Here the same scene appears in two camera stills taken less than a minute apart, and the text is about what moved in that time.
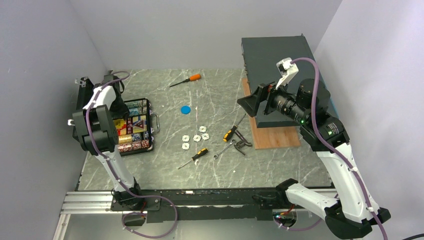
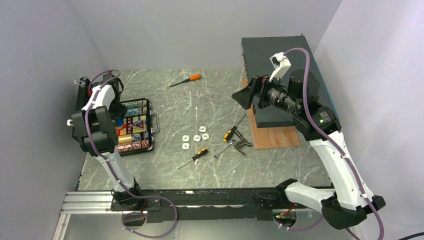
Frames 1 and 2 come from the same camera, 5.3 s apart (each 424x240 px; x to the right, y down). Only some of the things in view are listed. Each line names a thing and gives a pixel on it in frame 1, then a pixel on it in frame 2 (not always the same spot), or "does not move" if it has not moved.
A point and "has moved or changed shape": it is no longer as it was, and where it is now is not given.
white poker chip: (185, 146) does not move
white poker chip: (205, 136) does not move
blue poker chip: (185, 109) has moved or changed shape
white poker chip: (197, 138) does not move
